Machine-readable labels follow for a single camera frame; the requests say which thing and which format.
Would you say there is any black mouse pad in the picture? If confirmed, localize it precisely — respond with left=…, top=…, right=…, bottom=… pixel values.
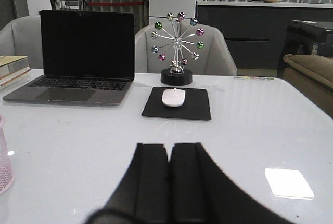
left=142, top=87, right=211, bottom=121

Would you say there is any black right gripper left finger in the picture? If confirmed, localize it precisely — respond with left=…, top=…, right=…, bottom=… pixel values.
left=87, top=143, right=169, bottom=223

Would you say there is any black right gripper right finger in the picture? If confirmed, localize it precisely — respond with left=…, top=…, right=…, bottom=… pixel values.
left=170, top=143, right=288, bottom=223

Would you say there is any dark counter cabinet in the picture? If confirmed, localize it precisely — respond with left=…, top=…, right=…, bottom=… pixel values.
left=196, top=1, right=332, bottom=70

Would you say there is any bottom book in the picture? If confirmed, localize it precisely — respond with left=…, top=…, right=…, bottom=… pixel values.
left=1, top=67, right=31, bottom=89

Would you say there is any grey chair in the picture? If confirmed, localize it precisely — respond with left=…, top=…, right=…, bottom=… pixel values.
left=1, top=16, right=43, bottom=69
left=135, top=22, right=237, bottom=76

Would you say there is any brown cushioned seat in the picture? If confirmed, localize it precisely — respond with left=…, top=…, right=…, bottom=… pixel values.
left=283, top=54, right=332, bottom=117

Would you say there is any right grey chair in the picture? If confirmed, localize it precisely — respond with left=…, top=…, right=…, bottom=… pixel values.
left=135, top=22, right=237, bottom=76

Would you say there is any pink mesh pen holder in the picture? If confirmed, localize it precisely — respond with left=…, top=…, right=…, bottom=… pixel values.
left=0, top=115, right=14, bottom=194

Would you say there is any top yellow book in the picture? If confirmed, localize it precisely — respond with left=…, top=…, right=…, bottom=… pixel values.
left=0, top=56, right=28, bottom=67

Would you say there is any left grey chair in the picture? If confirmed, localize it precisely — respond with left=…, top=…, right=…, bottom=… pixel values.
left=1, top=16, right=43, bottom=69

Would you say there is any grey open laptop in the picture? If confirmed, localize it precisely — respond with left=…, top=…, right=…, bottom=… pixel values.
left=3, top=10, right=135, bottom=106

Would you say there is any black appliance box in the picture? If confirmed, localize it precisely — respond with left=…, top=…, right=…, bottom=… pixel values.
left=277, top=20, right=332, bottom=78

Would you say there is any ferris wheel desk ornament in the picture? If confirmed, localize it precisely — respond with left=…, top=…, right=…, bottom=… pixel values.
left=150, top=12, right=204, bottom=86

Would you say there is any middle book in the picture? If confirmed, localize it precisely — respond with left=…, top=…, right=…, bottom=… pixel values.
left=0, top=65, right=30, bottom=79

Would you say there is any white computer mouse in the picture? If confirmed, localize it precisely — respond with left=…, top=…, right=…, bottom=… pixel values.
left=162, top=88, right=186, bottom=107

